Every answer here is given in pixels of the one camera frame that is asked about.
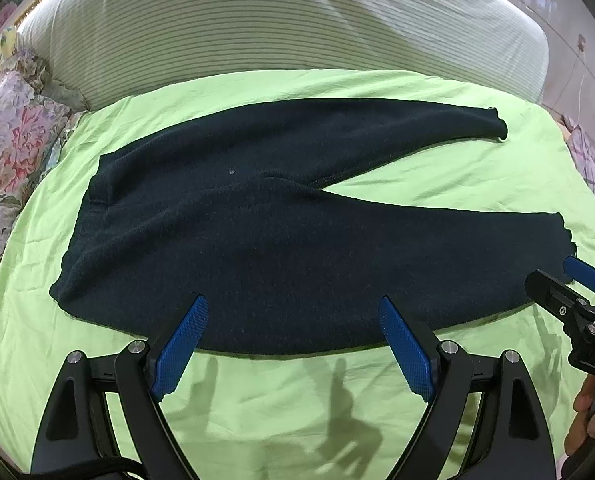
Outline dark navy fleece pants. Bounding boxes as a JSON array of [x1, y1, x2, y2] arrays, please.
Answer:
[[49, 99, 576, 356]]

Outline person's right hand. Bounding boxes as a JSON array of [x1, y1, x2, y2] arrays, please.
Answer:
[[564, 375, 595, 456]]

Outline pink floral cloth at bedside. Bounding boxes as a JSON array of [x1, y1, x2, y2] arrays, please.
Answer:
[[555, 115, 595, 192]]

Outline pink floral pillow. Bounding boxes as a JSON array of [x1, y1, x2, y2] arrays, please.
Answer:
[[0, 49, 88, 260]]

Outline yellow floral pillow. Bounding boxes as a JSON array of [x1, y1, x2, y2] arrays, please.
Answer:
[[0, 26, 18, 63]]

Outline striped white green headboard cushion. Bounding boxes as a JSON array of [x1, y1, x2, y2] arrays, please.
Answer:
[[19, 0, 549, 108]]

